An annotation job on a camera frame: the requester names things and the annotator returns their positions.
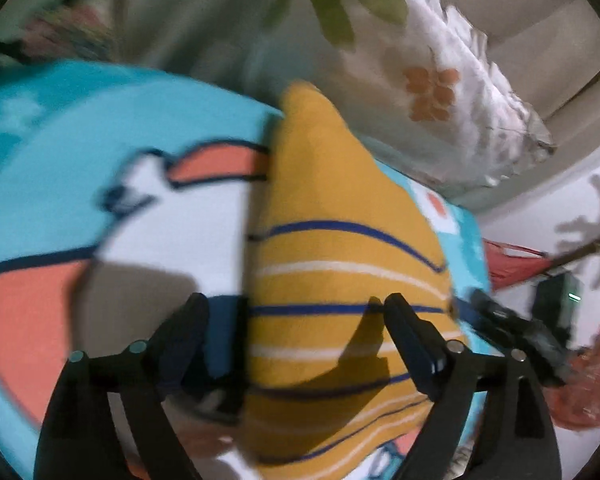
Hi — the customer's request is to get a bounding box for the white floral leaf pillow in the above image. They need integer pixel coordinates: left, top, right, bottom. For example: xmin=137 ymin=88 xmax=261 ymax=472
xmin=306 ymin=0 xmax=554 ymax=197

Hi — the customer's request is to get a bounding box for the wooden coat rack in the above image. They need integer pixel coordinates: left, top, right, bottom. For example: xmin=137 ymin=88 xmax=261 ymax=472
xmin=546 ymin=174 xmax=600 ymax=290

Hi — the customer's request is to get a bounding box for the turquoise cartoon star blanket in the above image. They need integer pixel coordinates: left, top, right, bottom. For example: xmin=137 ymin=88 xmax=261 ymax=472
xmin=0 ymin=58 xmax=492 ymax=480

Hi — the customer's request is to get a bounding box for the red plastic bag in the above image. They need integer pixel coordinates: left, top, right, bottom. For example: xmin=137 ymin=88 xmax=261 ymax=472
xmin=544 ymin=331 xmax=600 ymax=431

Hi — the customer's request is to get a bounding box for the yellow striped knit sweater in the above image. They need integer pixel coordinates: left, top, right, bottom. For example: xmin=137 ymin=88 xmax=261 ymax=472
xmin=239 ymin=82 xmax=460 ymax=479

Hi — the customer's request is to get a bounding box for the beige curtain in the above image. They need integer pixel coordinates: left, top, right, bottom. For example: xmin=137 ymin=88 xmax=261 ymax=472
xmin=0 ymin=0 xmax=600 ymax=210

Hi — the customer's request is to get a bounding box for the red fabric bag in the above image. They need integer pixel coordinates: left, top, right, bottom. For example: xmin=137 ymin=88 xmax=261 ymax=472
xmin=483 ymin=240 xmax=552 ymax=290

